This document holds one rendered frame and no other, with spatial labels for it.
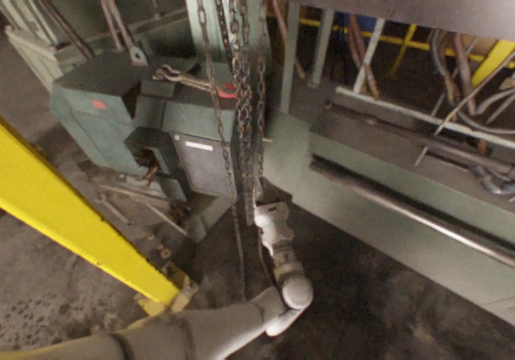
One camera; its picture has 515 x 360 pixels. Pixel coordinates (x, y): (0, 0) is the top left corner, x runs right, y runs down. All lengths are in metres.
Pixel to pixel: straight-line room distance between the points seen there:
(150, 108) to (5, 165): 0.45
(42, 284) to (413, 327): 1.87
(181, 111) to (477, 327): 1.60
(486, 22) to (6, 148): 1.05
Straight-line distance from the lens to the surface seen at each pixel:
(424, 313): 1.49
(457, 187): 1.09
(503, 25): 0.88
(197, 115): 0.78
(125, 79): 0.95
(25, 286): 1.77
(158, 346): 0.31
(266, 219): 0.65
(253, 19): 1.37
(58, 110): 1.15
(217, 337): 0.42
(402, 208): 1.07
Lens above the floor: 1.25
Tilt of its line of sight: 51 degrees down
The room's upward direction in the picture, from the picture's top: 1 degrees counter-clockwise
